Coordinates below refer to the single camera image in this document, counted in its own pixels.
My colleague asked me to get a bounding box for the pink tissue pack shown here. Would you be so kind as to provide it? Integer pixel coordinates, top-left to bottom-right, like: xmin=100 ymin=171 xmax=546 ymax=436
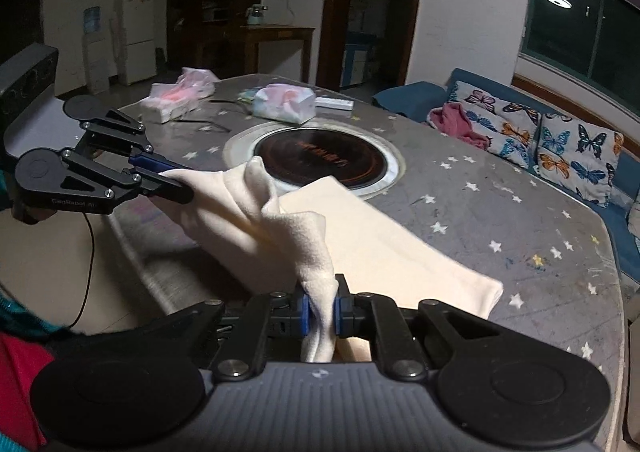
xmin=253 ymin=84 xmax=316 ymax=126
xmin=139 ymin=68 xmax=220 ymax=125

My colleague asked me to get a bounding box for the grey cushion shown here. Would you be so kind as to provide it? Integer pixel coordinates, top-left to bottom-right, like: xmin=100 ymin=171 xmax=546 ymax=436
xmin=627 ymin=201 xmax=640 ymax=238

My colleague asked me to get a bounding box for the electric kettle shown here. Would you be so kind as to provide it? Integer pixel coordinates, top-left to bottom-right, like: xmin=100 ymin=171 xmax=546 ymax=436
xmin=246 ymin=4 xmax=268 ymax=26

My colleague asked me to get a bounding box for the round black induction cooktop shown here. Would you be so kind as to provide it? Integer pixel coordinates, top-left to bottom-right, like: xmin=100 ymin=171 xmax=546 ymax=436
xmin=254 ymin=128 xmax=388 ymax=190

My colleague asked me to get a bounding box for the white refrigerator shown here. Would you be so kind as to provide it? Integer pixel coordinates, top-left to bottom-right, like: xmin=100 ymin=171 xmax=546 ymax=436
xmin=119 ymin=0 xmax=156 ymax=86

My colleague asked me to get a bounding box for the pink cloth on sofa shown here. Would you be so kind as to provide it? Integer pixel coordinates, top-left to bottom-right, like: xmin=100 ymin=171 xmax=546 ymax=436
xmin=427 ymin=102 xmax=489 ymax=151

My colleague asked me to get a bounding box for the wooden side table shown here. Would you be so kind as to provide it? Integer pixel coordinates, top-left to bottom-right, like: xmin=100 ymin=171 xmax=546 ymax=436
xmin=221 ymin=24 xmax=317 ymax=83

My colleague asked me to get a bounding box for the water dispenser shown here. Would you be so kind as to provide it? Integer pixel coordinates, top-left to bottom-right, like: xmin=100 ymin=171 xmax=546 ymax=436
xmin=82 ymin=7 xmax=110 ymax=94

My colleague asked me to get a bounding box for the left butterfly pillow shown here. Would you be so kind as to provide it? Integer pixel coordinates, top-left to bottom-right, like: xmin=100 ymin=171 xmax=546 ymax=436
xmin=448 ymin=80 xmax=541 ymax=169

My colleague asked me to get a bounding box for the blue sofa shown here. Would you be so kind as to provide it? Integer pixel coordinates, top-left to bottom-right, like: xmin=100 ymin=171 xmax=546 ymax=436
xmin=373 ymin=68 xmax=639 ymax=280

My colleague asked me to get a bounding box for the cream knit garment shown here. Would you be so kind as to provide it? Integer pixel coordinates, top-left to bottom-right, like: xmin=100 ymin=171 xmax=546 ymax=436
xmin=153 ymin=156 xmax=503 ymax=362

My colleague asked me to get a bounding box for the window with dark glass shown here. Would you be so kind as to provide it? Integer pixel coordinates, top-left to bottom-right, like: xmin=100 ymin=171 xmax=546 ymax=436
xmin=524 ymin=0 xmax=639 ymax=114

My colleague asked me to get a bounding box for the black cable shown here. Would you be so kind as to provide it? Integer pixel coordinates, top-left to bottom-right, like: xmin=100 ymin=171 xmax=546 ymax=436
xmin=62 ymin=211 xmax=98 ymax=331

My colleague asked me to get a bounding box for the right butterfly pillow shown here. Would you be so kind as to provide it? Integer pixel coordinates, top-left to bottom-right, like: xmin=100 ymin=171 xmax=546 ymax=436
xmin=536 ymin=113 xmax=624 ymax=208

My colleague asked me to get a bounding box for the white flat box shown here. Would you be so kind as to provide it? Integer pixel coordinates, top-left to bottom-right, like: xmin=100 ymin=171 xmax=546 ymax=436
xmin=314 ymin=97 xmax=355 ymax=112

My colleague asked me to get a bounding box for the butterfly pillow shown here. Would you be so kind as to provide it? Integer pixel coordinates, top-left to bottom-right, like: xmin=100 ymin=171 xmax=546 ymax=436
xmin=536 ymin=113 xmax=624 ymax=208
xmin=448 ymin=80 xmax=541 ymax=169

